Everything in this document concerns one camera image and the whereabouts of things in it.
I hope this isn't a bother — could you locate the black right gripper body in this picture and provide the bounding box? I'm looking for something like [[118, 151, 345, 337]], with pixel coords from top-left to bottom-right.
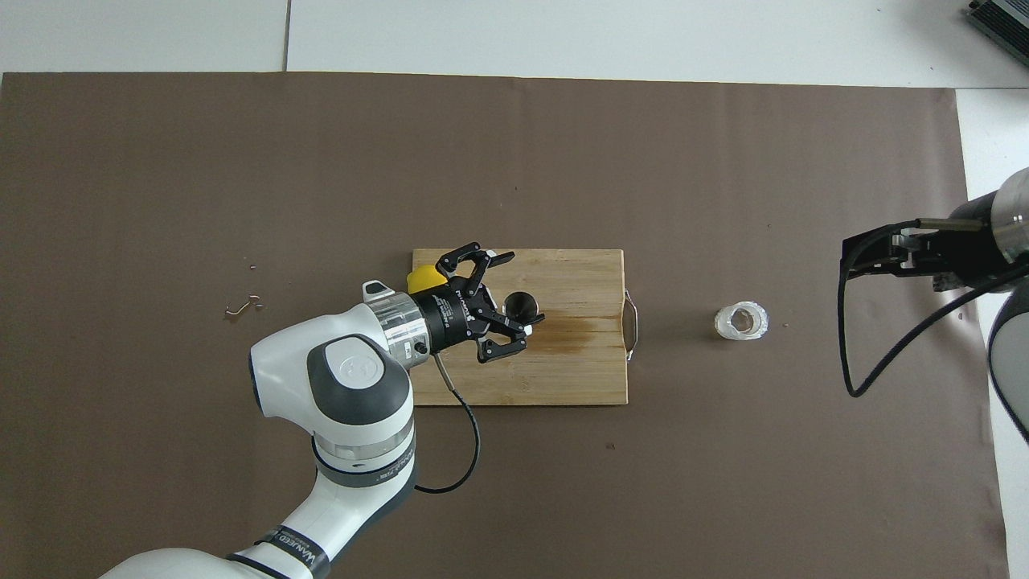
[[949, 193, 1022, 290]]

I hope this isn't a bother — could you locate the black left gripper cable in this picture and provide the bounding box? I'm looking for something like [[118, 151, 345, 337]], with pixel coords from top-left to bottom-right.
[[414, 354, 482, 495]]

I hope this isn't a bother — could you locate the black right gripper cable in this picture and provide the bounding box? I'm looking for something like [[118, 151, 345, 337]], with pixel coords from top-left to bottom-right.
[[838, 217, 1029, 399]]

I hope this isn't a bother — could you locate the steel double jigger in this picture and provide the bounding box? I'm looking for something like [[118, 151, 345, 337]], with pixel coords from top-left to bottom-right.
[[503, 290, 541, 325]]

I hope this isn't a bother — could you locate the grey ribbed metal device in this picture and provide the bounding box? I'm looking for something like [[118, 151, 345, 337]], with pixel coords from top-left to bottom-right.
[[962, 0, 1029, 59]]

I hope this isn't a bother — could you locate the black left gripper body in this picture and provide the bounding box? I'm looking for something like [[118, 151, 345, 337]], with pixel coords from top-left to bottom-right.
[[410, 281, 495, 355]]

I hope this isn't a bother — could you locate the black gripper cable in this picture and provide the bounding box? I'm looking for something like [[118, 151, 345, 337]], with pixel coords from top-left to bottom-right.
[[414, 354, 482, 495], [838, 217, 1029, 399]]

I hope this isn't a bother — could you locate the brown paper table mat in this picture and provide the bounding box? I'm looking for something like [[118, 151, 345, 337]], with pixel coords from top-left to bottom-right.
[[0, 71, 1011, 579]]

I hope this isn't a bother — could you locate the wooden cutting board, metal handle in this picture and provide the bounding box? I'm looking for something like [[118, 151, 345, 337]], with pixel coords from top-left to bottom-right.
[[408, 248, 640, 407]]

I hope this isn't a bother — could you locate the clear faceted glass cup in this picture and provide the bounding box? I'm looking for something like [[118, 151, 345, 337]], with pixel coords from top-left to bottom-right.
[[714, 301, 769, 342]]

